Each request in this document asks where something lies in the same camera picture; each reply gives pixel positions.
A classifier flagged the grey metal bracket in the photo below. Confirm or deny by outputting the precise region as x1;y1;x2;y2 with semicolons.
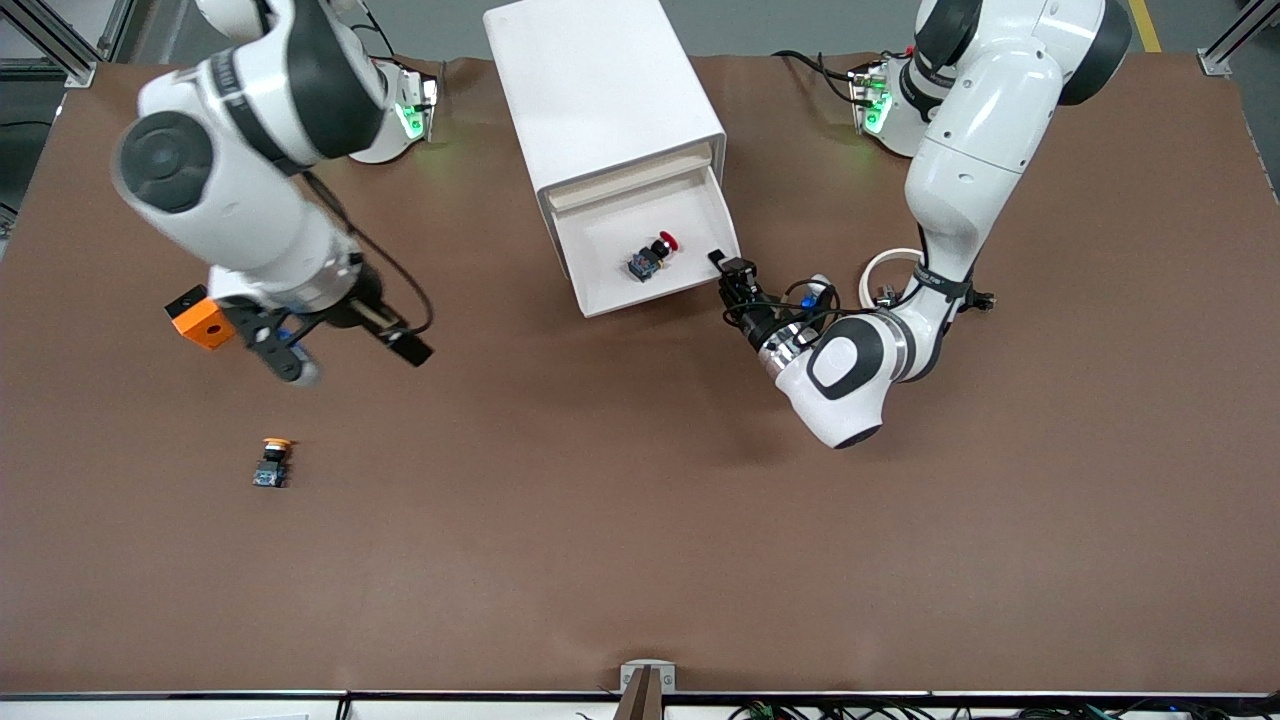
620;660;677;693

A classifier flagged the red push button switch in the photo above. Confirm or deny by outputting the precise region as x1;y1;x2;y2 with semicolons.
627;231;680;284

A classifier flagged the white table edge rail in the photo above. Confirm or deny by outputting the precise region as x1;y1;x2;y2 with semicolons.
0;690;1280;720

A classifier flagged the black base cable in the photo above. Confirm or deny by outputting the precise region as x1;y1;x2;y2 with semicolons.
772;48;863;107

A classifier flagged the orange black button box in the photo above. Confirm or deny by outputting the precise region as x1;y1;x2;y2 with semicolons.
165;285;241;351

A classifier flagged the aluminium frame post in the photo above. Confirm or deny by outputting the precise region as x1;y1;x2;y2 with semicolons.
1198;0;1280;78
0;0;101;89

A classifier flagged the brown table mat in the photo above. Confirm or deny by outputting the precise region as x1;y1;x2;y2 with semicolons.
0;52;1280;696

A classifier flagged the yellow push button switch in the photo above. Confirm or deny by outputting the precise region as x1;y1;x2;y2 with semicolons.
252;437;294;490

